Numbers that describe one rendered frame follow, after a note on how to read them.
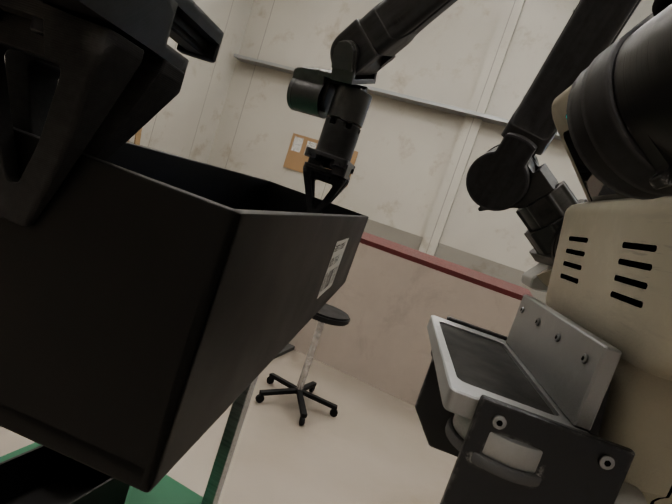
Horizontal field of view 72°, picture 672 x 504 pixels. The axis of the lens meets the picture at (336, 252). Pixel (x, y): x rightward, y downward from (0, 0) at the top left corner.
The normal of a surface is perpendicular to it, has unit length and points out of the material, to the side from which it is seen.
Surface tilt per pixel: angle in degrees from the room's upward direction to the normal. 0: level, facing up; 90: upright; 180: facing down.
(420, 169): 90
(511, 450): 90
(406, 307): 90
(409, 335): 90
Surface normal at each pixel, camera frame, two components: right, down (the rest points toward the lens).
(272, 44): -0.33, 0.00
